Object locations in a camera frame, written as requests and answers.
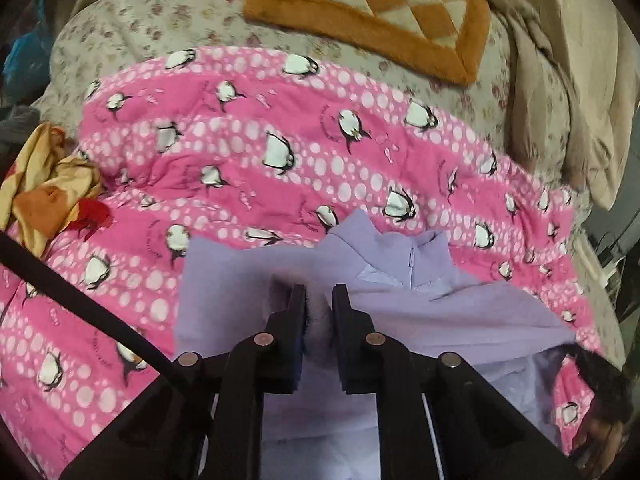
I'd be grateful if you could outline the orange checkered plush mat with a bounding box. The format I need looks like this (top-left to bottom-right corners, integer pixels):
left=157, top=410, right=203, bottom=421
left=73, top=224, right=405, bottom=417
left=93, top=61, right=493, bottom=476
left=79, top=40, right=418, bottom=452
left=243, top=0, right=492, bottom=86

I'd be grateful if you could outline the yellow orange crumpled cloth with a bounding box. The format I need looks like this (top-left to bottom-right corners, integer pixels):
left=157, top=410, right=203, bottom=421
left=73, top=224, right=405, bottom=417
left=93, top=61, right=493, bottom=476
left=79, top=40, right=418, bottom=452
left=0, top=122, right=113, bottom=247

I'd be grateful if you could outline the pink penguin print blanket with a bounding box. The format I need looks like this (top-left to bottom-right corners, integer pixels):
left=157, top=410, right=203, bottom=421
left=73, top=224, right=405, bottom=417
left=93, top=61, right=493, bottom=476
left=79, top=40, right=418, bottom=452
left=0, top=46, right=607, bottom=480

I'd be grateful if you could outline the floral print quilt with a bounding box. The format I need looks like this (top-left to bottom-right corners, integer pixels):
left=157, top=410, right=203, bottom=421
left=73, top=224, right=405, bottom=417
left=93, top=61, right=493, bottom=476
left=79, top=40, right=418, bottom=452
left=30, top=0, right=593, bottom=221

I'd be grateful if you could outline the black cable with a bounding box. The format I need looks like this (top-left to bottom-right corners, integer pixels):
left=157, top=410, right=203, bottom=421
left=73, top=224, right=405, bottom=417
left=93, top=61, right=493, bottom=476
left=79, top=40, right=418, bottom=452
left=0, top=231, right=193, bottom=391

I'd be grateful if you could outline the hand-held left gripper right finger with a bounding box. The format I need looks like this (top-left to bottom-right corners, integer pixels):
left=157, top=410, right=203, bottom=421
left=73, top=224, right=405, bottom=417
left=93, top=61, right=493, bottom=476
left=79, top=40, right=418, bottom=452
left=332, top=283, right=582, bottom=480

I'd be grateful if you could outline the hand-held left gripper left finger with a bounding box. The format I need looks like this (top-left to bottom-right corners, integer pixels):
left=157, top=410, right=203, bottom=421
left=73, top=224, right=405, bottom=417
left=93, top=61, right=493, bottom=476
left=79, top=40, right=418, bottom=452
left=60, top=284, right=307, bottom=480

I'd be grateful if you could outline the blue bag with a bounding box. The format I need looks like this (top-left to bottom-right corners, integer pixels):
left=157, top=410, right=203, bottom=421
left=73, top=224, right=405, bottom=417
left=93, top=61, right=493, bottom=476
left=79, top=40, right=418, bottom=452
left=4, top=30, right=52, bottom=87

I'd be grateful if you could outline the beige cloth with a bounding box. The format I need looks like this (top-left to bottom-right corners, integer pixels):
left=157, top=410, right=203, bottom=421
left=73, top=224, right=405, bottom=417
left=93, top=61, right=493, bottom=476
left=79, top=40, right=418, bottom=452
left=450, top=0, right=640, bottom=211

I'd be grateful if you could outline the dark fuzzy cloth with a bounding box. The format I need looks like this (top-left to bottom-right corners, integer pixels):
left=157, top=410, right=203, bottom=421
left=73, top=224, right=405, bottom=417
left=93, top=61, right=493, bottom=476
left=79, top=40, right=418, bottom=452
left=570, top=342, right=634, bottom=426

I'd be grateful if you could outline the lavender puffer jacket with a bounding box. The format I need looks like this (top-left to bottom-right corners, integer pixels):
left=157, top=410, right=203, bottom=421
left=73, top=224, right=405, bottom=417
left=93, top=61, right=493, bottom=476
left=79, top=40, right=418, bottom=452
left=172, top=208, right=576, bottom=480

